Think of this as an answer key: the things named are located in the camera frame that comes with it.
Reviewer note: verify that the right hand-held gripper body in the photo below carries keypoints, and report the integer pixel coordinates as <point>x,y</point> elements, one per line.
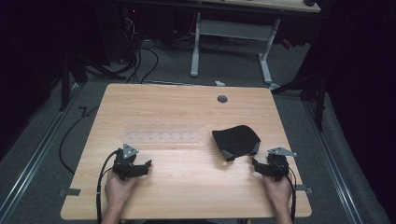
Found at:
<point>277,165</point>

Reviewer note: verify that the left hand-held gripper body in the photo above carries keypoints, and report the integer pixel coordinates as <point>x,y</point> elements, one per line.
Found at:
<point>124,165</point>

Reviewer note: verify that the person's right hand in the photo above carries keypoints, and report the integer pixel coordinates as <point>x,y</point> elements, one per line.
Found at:
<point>278,193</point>

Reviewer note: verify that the person's left hand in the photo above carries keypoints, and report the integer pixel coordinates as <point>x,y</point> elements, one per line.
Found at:
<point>118,190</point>

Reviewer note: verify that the black cloth pouch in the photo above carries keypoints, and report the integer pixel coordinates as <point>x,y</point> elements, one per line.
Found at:
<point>236,141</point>

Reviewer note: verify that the clear plastic tray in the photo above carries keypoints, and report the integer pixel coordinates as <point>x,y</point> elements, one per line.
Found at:
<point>162,132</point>

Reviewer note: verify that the grey tape strip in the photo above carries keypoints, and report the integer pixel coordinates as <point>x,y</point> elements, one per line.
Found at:
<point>70,192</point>
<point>305,188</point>

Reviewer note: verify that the black metal stand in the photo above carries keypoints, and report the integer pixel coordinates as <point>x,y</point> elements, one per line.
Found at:
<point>65,81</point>
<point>319,102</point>

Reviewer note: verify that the white paper scrap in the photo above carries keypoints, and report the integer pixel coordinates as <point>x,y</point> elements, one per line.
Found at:
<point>219,83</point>

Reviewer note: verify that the black computer mouse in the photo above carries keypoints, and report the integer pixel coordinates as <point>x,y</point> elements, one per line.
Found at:
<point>309,2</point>

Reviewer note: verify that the metal floor rail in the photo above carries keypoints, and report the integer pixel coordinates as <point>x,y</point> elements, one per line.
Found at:
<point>37,152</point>
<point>333,165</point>

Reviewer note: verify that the desk with white metal frame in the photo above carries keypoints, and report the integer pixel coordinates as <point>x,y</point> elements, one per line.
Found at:
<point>233,29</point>

